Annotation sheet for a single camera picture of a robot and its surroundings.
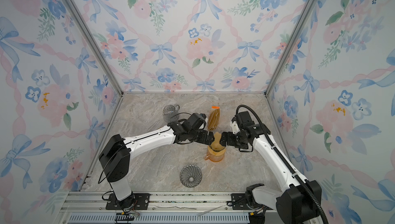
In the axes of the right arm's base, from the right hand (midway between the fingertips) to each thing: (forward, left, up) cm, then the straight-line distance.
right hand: (227, 141), depth 80 cm
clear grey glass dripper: (-14, +19, -11) cm, 26 cm away
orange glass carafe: (-6, +6, -5) cm, 10 cm away
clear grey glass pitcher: (+28, +36, -13) cm, 47 cm away
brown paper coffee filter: (0, +6, -4) cm, 7 cm away
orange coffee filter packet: (+20, +6, -7) cm, 22 cm away
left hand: (+3, +9, -1) cm, 10 cm away
